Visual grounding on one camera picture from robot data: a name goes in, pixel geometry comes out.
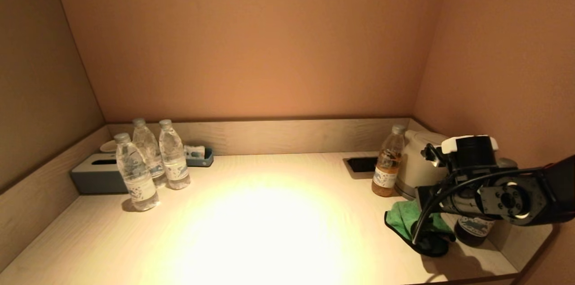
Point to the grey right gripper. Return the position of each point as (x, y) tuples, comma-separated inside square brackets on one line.
[(458, 204)]

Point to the green microfibre cloth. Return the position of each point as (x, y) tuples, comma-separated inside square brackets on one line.
[(400, 217)]

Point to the red black right robot arm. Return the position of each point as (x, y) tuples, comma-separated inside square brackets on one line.
[(512, 199)]

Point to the dark drink bottle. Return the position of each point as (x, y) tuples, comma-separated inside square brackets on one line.
[(474, 231)]

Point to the grey kettle base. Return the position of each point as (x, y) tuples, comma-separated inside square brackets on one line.
[(404, 190)]

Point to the white electric kettle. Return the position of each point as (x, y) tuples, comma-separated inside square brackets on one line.
[(417, 163)]

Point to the amber drink bottle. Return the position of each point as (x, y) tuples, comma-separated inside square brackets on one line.
[(385, 172)]

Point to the black recessed table socket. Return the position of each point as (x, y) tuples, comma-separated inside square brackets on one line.
[(361, 166)]

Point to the small blue tray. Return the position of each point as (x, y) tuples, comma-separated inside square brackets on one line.
[(203, 162)]

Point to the white sachet packet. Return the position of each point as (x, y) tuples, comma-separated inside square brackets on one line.
[(193, 151)]

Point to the clear water bottle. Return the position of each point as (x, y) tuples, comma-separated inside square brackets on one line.
[(145, 143), (136, 177), (173, 159)]

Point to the small white dish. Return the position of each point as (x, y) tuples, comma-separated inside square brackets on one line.
[(108, 146)]

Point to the grey tissue box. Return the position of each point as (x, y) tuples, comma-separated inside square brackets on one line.
[(95, 177)]

